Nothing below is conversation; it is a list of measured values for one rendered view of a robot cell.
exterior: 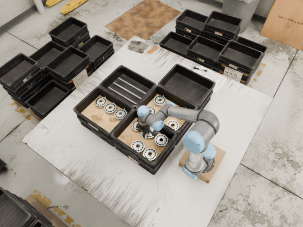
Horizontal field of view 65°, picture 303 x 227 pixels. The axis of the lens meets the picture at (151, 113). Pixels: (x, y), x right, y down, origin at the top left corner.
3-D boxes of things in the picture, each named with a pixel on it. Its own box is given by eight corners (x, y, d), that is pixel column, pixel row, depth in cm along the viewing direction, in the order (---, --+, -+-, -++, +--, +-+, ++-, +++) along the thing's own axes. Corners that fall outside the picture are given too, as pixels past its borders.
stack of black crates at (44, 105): (58, 91, 300) (52, 79, 281) (75, 102, 291) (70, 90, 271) (33, 114, 283) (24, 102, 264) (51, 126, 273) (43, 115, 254)
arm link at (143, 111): (144, 116, 152) (134, 109, 155) (144, 125, 161) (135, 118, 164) (152, 109, 155) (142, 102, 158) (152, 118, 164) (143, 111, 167)
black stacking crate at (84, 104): (135, 115, 199) (134, 108, 190) (112, 142, 186) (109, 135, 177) (100, 94, 213) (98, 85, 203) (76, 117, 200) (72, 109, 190)
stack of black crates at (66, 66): (80, 71, 318) (70, 45, 281) (98, 81, 308) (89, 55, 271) (58, 91, 301) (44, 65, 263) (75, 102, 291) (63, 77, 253)
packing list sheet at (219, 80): (227, 77, 234) (227, 77, 234) (217, 93, 224) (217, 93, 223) (198, 64, 245) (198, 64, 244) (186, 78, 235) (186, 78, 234)
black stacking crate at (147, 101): (196, 114, 199) (198, 106, 189) (176, 140, 186) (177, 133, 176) (157, 93, 212) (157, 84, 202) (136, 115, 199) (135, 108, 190)
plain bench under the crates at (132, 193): (249, 133, 279) (273, 97, 220) (177, 269, 208) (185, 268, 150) (138, 76, 330) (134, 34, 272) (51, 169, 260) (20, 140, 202)
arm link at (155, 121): (168, 116, 153) (155, 107, 157) (156, 128, 149) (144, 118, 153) (168, 123, 160) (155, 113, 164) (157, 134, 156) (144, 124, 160)
